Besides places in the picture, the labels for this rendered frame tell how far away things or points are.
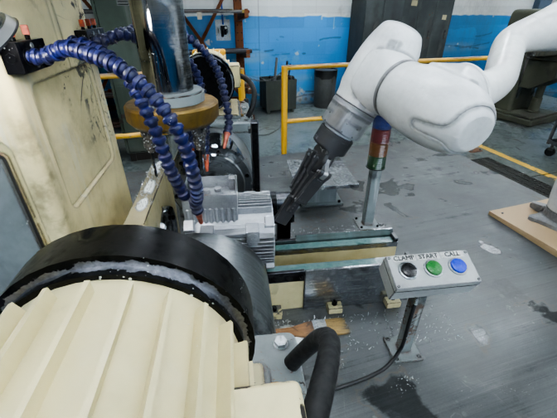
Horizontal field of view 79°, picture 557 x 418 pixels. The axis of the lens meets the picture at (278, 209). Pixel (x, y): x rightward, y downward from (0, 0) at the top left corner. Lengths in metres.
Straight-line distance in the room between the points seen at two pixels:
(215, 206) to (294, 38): 5.46
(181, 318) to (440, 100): 0.44
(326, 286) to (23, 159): 0.68
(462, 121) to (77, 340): 0.48
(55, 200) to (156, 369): 0.52
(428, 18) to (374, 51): 6.07
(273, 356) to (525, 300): 0.88
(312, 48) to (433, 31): 2.02
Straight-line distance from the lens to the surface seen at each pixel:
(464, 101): 0.53
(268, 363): 0.41
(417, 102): 0.55
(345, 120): 0.66
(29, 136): 0.64
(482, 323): 1.05
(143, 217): 0.70
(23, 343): 0.21
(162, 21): 0.67
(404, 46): 0.66
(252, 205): 0.78
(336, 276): 0.89
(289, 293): 0.90
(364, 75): 0.64
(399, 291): 0.68
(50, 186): 0.66
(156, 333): 0.20
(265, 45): 5.97
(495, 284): 1.19
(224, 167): 0.99
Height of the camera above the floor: 1.50
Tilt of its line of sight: 31 degrees down
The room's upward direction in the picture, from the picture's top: straight up
